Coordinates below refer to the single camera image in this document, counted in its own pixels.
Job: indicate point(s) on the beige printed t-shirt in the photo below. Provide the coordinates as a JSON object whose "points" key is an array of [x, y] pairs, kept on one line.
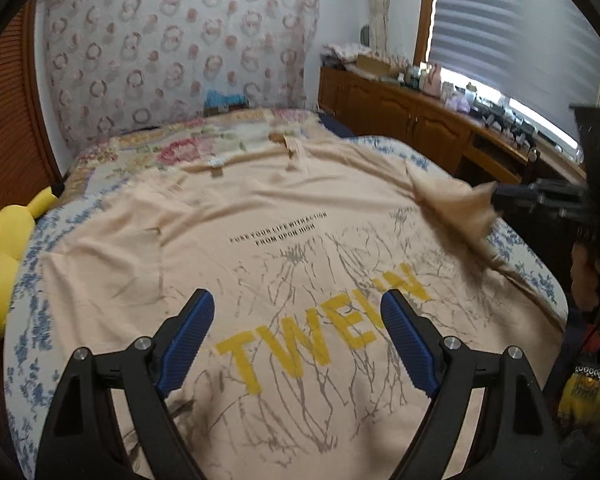
{"points": [[280, 240]]}

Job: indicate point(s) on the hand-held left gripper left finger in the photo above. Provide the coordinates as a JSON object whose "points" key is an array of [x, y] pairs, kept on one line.
{"points": [[187, 340]]}

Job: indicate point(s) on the yellow patterned bag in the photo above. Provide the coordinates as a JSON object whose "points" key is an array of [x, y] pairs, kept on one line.
{"points": [[585, 395]]}

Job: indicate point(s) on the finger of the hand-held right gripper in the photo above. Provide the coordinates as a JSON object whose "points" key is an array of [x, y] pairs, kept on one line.
{"points": [[535, 197]]}

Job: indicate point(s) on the blue floral bedspread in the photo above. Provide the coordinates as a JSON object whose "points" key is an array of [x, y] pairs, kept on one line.
{"points": [[30, 360]]}

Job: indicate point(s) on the wooden sideboard cabinet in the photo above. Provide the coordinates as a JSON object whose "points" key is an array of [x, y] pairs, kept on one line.
{"points": [[405, 110]]}

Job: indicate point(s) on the pink pouch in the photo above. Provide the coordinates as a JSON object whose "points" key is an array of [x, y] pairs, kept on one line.
{"points": [[435, 80]]}

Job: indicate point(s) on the row of small bottles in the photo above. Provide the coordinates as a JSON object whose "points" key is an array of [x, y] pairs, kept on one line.
{"points": [[500, 115]]}

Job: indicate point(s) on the white window blind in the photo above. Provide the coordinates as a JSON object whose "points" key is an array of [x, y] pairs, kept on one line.
{"points": [[505, 20]]}

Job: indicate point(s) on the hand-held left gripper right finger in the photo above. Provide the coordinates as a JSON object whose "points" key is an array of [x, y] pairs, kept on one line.
{"points": [[407, 340]]}

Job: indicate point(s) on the teal folded cloth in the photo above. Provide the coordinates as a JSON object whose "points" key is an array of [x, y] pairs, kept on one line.
{"points": [[222, 97]]}

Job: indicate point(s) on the yellow plush toy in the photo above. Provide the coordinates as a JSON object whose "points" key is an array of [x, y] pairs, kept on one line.
{"points": [[0, 280]]}

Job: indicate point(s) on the person's right hand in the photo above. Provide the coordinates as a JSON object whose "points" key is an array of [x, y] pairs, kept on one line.
{"points": [[587, 280]]}

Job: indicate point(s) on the cream curtain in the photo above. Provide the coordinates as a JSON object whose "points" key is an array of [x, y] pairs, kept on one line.
{"points": [[380, 0]]}

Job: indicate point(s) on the pink floral patchwork quilt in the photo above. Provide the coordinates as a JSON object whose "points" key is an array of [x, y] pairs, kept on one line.
{"points": [[170, 150]]}

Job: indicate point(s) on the cardboard box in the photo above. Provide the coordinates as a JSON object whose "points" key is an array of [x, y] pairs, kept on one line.
{"points": [[372, 62]]}

